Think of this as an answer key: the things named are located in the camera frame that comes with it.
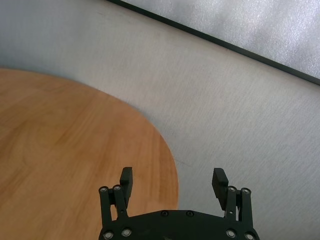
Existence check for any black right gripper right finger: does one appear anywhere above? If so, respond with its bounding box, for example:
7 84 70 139
211 167 253 224

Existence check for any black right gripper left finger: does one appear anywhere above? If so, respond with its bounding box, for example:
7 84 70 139
98 166 134 225

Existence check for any black wall rail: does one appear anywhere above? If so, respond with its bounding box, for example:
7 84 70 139
104 0 320 87

